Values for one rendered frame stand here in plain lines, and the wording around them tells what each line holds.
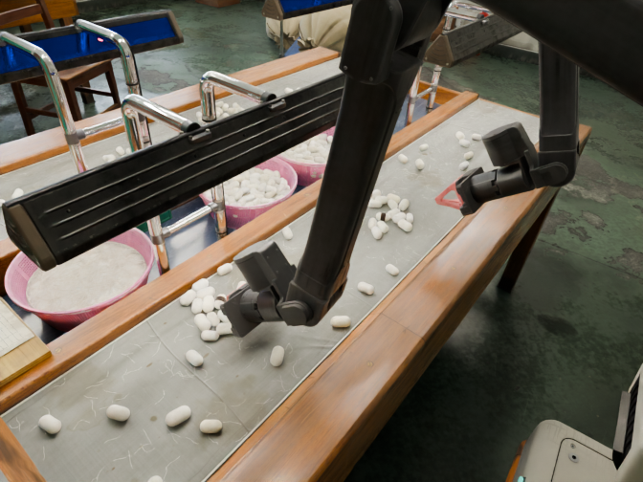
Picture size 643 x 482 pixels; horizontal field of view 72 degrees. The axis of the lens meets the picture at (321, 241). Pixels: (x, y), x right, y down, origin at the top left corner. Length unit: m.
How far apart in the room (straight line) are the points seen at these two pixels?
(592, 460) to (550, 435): 0.10
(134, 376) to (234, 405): 0.17
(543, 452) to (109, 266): 1.14
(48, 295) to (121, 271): 0.13
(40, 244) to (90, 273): 0.48
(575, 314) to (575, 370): 0.31
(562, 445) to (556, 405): 0.45
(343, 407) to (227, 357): 0.22
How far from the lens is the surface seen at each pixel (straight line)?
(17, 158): 1.43
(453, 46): 1.22
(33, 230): 0.55
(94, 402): 0.81
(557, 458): 1.39
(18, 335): 0.89
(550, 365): 1.96
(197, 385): 0.78
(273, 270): 0.64
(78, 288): 1.00
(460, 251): 1.02
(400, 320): 0.84
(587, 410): 1.90
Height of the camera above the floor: 1.38
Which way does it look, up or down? 39 degrees down
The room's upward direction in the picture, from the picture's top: 4 degrees clockwise
